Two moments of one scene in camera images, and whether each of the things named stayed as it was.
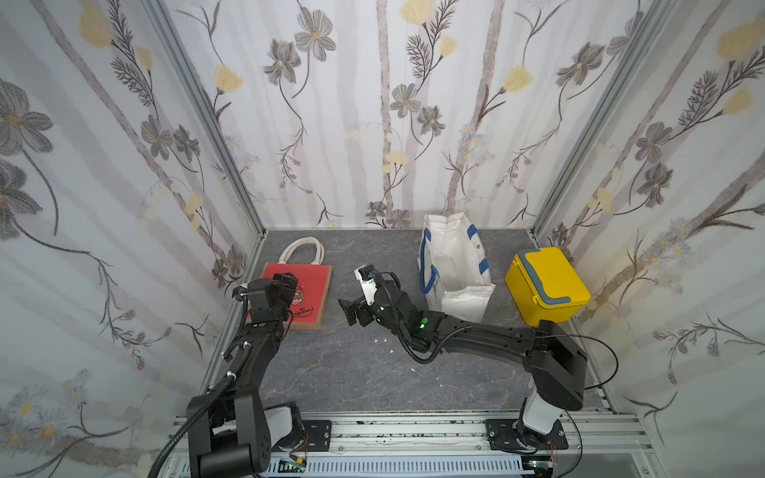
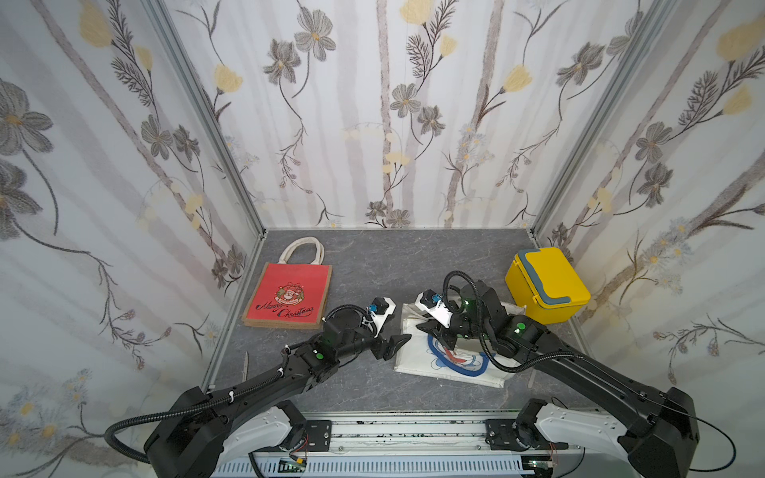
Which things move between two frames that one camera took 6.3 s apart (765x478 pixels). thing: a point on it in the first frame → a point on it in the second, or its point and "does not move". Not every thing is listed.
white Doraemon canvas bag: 454,268 → 428,355
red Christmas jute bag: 310,304 does not move
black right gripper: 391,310 → 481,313
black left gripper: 287,293 → 382,350
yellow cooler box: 544,285 does not move
